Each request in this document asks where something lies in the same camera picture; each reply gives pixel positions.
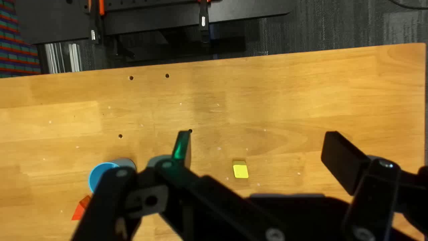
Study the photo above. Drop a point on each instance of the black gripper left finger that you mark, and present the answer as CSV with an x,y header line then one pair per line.
x,y
196,201

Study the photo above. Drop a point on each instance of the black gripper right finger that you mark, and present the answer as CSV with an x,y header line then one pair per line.
x,y
346,161

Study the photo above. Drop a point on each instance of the yellow cube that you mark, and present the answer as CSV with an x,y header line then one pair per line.
x,y
241,172

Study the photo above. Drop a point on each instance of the blue cup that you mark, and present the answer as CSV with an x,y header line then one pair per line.
x,y
102,174

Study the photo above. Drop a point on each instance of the orange block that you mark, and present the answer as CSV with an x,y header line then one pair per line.
x,y
81,209

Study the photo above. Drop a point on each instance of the silver ribbed metal panel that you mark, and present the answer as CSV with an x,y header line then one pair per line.
x,y
62,58

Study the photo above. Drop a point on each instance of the black equipment frame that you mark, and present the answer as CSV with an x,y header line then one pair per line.
x,y
156,18

